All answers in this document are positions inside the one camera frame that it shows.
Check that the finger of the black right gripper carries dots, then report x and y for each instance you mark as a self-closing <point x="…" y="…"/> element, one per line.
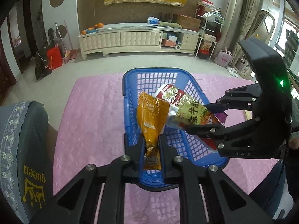
<point x="250" y="138"/>
<point x="241" y="98"/>

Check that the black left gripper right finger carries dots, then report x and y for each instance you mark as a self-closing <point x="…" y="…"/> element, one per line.
<point x="207" y="194"/>

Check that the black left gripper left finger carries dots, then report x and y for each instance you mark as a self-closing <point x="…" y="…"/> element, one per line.
<point x="97" y="193"/>

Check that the purple snack packet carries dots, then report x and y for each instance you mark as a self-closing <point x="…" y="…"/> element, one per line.
<point x="221" y="117"/>

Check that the red green snack bag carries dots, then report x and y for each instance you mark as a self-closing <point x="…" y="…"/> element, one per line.
<point x="184" y="109"/>

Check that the orange snack packet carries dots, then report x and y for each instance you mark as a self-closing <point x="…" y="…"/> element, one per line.
<point x="151" y="117"/>

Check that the white slippers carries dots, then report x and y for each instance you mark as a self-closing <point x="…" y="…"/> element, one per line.
<point x="232" y="71"/>

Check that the pink white shopping bag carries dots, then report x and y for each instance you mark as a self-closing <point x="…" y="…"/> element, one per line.
<point x="223" y="58"/>

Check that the grey queen pillow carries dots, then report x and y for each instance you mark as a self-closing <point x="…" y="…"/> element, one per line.
<point x="26" y="168"/>

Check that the pink quilted table cover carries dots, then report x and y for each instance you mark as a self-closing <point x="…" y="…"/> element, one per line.
<point x="91" y="131"/>

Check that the white metal shelf rack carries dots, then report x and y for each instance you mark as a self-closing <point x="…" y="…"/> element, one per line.
<point x="210" y="28"/>

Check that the cardboard box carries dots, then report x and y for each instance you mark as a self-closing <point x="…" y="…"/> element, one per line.
<point x="187" y="22"/>

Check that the standing air conditioner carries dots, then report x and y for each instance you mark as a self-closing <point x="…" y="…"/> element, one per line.
<point x="230" y="10"/>

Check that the patterned curtain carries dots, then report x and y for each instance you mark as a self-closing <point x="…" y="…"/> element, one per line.
<point x="248" y="14"/>

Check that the green folded cloth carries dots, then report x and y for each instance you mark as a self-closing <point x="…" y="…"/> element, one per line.
<point x="170" y="24"/>

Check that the blue tissue pack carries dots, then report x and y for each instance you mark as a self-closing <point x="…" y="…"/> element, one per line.
<point x="153" y="20"/>

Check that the cream tv cabinet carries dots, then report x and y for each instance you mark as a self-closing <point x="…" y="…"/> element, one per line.
<point x="138" y="37"/>

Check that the black bag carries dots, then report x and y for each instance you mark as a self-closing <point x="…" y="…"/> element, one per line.
<point x="42" y="63"/>

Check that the oranges on cabinet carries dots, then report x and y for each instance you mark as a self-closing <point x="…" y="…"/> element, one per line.
<point x="92" y="29"/>

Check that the broom and dustpan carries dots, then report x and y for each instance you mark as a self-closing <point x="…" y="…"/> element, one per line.
<point x="69" y="53"/>

